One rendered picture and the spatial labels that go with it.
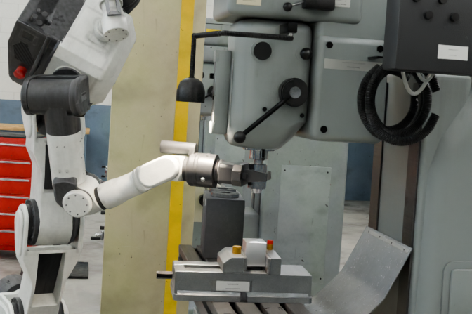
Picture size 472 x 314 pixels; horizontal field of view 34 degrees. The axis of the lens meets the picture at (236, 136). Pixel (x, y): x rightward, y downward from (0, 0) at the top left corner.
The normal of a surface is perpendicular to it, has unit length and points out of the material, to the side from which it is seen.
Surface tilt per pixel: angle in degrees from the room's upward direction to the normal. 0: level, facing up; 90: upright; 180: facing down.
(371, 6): 90
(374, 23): 90
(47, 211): 81
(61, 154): 108
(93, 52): 58
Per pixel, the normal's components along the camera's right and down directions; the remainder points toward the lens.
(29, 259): 0.48, 0.20
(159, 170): -0.22, 0.00
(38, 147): 0.51, -0.08
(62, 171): -0.05, 0.36
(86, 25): 0.45, -0.47
